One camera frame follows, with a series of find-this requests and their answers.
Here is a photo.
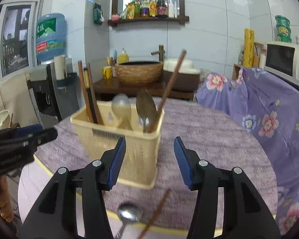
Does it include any white bottle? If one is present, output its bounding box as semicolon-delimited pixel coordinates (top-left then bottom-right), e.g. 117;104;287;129
168;0;179;19

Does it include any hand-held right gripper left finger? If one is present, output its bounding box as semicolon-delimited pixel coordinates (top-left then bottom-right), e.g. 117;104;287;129
20;137;127;239

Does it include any beige panel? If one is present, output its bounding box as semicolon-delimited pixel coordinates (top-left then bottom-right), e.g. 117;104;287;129
0;72;41;131

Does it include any grey water dispenser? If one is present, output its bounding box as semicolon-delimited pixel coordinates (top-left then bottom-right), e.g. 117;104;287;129
27;63;81;128

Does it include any white paper cup stack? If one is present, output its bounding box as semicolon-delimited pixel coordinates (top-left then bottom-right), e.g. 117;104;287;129
54;54;66;80

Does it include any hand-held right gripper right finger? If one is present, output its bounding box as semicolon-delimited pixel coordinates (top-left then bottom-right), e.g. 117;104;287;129
174;136;282;239

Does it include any yellow green packet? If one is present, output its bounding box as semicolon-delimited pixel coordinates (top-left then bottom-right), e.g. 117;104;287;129
125;1;136;20

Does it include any brown pot with white lid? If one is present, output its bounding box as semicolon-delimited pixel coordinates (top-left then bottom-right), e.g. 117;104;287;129
162;58;201;92

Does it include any wooden framed mirror shelf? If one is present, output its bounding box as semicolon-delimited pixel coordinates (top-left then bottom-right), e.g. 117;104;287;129
108;0;190;27

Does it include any yellow label bottle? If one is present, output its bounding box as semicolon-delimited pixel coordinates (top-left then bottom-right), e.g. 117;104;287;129
149;0;157;18

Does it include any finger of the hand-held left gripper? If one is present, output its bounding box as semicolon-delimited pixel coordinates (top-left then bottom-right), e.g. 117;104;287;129
20;127;59;152
0;124;45;145

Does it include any yellow soap bottle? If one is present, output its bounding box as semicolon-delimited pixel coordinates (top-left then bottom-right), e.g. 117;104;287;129
117;47;129;64

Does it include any purple floral cloth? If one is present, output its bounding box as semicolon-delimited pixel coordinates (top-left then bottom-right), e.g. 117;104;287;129
194;66;299;236

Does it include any white microwave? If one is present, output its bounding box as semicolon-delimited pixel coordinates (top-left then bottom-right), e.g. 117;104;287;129
264;41;299;88

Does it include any bamboo style faucet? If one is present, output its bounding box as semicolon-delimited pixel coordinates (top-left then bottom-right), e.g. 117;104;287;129
150;44;166;62

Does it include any cream plastic utensil basket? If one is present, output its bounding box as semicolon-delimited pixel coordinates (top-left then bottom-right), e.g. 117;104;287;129
70;101;165;190

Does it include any dark cup holder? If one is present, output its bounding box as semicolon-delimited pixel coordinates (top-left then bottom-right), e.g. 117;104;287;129
57;72;77;90

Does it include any purple striped tablecloth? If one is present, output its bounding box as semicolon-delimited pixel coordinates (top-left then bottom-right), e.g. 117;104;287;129
34;97;279;230

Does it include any blue water bottle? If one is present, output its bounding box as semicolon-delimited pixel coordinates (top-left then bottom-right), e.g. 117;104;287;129
35;13;68;63

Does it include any green wall packet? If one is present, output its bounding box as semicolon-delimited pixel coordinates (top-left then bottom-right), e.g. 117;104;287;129
93;3;104;26

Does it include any dark wooden counter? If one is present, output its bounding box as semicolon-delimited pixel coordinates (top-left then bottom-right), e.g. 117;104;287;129
92;77;195;100

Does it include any yellow patterned roll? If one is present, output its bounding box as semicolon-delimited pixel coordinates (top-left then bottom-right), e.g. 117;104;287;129
243;28;255;68

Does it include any white framed window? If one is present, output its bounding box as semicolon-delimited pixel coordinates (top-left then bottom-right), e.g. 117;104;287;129
0;0;45;81

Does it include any brown handled spoon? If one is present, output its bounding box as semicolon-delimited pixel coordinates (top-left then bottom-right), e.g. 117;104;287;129
136;89;157;133

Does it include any oil bottle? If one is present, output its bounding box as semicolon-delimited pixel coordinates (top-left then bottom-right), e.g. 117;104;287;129
140;0;150;18

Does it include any wicker sink basin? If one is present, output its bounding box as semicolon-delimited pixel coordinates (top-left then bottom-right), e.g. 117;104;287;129
114;60;164;85

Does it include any large metal spoon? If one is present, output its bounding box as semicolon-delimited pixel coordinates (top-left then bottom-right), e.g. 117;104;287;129
111;93;133;130

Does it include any person's left hand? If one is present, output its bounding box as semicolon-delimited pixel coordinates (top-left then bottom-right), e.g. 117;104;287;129
0;174;16;224

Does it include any small metal spoon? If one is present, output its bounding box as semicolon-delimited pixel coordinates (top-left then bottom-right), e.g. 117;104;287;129
114;203;143;239

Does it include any dark sauce bottle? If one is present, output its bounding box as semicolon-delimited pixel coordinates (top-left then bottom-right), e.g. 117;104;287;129
156;0;169;18

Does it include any glass jar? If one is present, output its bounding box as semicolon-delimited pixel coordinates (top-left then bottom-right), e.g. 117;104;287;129
253;42;264;68

